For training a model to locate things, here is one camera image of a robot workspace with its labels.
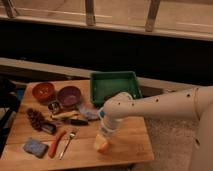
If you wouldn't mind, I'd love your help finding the yellow red apple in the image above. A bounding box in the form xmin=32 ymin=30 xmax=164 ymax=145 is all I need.
xmin=94 ymin=134 xmax=109 ymax=153

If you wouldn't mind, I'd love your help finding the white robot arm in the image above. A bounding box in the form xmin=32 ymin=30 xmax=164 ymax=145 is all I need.
xmin=100 ymin=86 xmax=213 ymax=171

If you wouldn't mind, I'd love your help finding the purple bowl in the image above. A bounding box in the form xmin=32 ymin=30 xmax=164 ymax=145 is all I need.
xmin=56 ymin=86 xmax=81 ymax=107

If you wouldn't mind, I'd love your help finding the orange bowl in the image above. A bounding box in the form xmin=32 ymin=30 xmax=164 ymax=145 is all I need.
xmin=32 ymin=82 xmax=55 ymax=103

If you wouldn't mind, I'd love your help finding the white cup blue inside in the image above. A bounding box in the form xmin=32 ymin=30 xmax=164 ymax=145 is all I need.
xmin=98 ymin=107 xmax=105 ymax=120

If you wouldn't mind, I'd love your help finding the yellow banana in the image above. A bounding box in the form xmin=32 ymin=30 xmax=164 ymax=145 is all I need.
xmin=51 ymin=111 xmax=79 ymax=120

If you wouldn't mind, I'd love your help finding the silver fork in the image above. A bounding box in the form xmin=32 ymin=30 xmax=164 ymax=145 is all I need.
xmin=59 ymin=129 xmax=77 ymax=160

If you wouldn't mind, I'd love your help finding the green plastic tray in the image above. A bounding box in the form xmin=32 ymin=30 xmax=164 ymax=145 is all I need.
xmin=90 ymin=71 xmax=142 ymax=107

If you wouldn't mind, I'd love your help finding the wooden board table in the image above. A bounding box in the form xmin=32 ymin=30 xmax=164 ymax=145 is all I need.
xmin=0 ymin=83 xmax=154 ymax=171

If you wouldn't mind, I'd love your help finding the small metal cup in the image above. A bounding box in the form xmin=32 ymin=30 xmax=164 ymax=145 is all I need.
xmin=48 ymin=101 xmax=61 ymax=115

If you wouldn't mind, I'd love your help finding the black metal clip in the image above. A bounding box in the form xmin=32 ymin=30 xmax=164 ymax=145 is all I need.
xmin=42 ymin=123 xmax=56 ymax=135

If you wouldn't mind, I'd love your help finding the orange carrot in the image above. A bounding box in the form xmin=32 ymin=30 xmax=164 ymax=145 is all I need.
xmin=48 ymin=130 xmax=67 ymax=158

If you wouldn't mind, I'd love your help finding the brown pine cone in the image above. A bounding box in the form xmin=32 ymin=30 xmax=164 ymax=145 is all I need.
xmin=26 ymin=108 xmax=45 ymax=131

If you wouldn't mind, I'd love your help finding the blue sponge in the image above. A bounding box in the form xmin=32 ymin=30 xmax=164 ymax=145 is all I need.
xmin=23 ymin=138 xmax=49 ymax=158

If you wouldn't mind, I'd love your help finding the black handled knife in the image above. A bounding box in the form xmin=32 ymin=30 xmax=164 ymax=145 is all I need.
xmin=64 ymin=119 xmax=89 ymax=126

